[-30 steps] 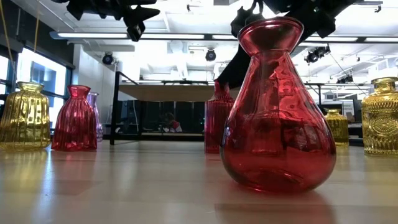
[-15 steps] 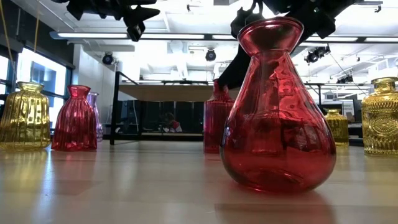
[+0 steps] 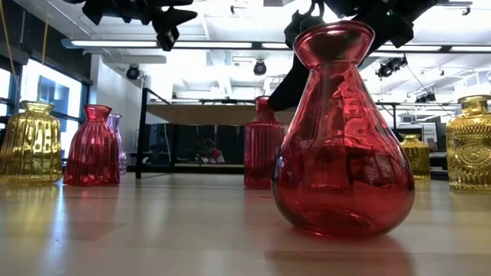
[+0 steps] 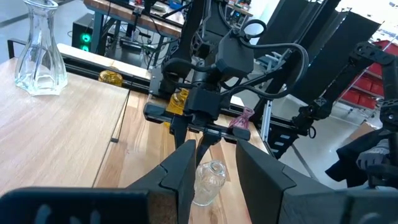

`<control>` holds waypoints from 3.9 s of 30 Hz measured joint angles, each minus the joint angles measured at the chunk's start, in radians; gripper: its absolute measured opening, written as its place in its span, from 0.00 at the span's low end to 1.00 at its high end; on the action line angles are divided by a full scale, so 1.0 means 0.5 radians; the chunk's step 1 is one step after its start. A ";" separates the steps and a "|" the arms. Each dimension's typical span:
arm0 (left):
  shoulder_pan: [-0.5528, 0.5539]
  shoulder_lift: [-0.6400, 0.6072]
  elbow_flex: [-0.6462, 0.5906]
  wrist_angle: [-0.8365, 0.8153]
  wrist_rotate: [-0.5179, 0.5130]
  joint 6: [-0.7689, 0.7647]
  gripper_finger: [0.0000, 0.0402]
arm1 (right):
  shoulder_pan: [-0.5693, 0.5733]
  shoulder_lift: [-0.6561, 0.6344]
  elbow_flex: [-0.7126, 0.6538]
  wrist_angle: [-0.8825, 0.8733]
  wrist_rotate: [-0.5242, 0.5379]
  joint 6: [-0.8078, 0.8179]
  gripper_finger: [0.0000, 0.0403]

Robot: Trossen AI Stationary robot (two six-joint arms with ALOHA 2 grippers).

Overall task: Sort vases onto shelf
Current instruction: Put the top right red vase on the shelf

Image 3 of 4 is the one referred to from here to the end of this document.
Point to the red teardrop glass vase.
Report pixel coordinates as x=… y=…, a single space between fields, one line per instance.
x=341 y=172

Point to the person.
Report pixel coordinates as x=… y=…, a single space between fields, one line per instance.
x=211 y=153

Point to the yellow ribbed glass vase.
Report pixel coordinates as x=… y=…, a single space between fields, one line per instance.
x=30 y=145

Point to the large yellow embossed glass vase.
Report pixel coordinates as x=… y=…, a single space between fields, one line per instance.
x=472 y=145

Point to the purple tall glass vase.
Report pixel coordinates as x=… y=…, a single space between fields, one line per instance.
x=121 y=145

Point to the long ceiling light bar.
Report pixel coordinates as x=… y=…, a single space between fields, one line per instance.
x=115 y=43

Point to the red ribbed flared glass vase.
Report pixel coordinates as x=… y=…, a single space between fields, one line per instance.
x=92 y=149

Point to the red ribbed cylinder glass vase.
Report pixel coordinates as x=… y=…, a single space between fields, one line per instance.
x=261 y=153

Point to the black ceiling spotlight cluster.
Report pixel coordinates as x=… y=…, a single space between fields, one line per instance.
x=391 y=66

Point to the small yellow glass vase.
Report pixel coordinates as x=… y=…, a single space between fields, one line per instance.
x=417 y=157

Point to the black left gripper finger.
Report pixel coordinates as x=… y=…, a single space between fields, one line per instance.
x=172 y=19

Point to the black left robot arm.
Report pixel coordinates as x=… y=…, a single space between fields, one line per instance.
x=73 y=1

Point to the large window black frame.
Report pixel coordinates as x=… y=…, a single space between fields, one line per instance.
x=57 y=88

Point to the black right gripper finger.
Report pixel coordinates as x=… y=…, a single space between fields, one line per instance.
x=289 y=88

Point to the black metal table frame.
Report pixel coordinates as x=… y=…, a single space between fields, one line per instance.
x=192 y=169

